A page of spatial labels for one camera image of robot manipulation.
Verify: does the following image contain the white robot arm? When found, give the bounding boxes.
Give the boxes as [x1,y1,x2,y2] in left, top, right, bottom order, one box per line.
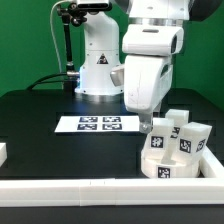
[77,0,223,133]

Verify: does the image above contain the white marker sheet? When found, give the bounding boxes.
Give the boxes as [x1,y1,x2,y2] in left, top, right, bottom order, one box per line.
[55,116,139,133]

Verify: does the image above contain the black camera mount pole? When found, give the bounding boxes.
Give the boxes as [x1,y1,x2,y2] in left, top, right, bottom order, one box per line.
[57,3,87,95]

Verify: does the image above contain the white U-shaped fence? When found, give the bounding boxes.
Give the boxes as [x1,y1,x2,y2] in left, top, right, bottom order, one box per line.
[0,149,224,207]

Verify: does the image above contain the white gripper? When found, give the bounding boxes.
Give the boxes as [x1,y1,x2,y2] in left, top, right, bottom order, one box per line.
[110,24,184,134]

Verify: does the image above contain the white cable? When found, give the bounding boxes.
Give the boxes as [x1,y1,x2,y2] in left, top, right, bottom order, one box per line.
[49,0,78,74]

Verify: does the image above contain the black cable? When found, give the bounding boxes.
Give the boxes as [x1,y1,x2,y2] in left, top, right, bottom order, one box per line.
[26,72,75,91]

